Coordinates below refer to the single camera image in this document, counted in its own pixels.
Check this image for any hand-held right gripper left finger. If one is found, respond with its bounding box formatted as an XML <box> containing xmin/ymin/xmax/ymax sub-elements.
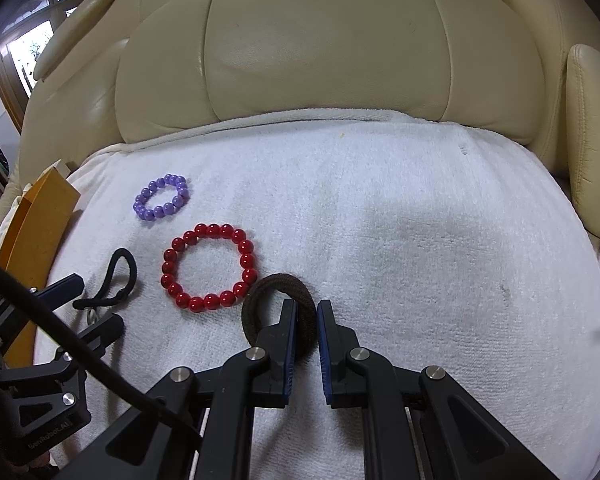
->
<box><xmin>92</xmin><ymin>299</ymin><xmax>299</xmax><ymax>480</ymax></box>

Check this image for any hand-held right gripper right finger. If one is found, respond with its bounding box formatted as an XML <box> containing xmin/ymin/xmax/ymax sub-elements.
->
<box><xmin>316</xmin><ymin>300</ymin><xmax>561</xmax><ymax>480</ymax></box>

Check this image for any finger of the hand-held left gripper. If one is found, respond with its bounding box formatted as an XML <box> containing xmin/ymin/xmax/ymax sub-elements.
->
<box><xmin>0</xmin><ymin>312</ymin><xmax>126</xmax><ymax>396</ymax></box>
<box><xmin>0</xmin><ymin>273</ymin><xmax>86</xmax><ymax>343</ymax></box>

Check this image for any orange cardboard box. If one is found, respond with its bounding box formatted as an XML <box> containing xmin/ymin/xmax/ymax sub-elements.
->
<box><xmin>0</xmin><ymin>159</ymin><xmax>81</xmax><ymax>371</ymax></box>

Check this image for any black hair tie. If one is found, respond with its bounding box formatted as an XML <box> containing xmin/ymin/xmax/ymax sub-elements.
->
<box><xmin>72</xmin><ymin>247</ymin><xmax>138</xmax><ymax>311</ymax></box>

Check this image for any brown hair tie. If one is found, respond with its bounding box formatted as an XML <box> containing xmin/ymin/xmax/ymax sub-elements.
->
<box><xmin>241</xmin><ymin>273</ymin><xmax>320</xmax><ymax>356</ymax></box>

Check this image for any purple bead bracelet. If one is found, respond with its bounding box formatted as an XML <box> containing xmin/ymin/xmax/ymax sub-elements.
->
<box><xmin>132</xmin><ymin>174</ymin><xmax>190</xmax><ymax>222</ymax></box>

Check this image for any red bead bracelet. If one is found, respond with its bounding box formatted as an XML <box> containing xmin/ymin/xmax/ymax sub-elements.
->
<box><xmin>161</xmin><ymin>223</ymin><xmax>258</xmax><ymax>313</ymax></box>

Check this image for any white towel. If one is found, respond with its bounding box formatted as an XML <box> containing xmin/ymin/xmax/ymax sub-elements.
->
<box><xmin>32</xmin><ymin>106</ymin><xmax>600</xmax><ymax>480</ymax></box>

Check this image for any wooden framed window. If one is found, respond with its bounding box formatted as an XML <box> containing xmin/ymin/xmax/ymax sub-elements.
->
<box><xmin>0</xmin><ymin>0</ymin><xmax>113</xmax><ymax>133</ymax></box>

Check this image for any cream leather sofa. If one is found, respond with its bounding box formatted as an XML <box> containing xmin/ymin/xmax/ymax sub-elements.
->
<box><xmin>0</xmin><ymin>0</ymin><xmax>600</xmax><ymax>311</ymax></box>

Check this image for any black cable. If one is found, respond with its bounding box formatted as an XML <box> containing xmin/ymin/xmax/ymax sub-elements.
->
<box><xmin>0</xmin><ymin>254</ymin><xmax>203</xmax><ymax>438</ymax></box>

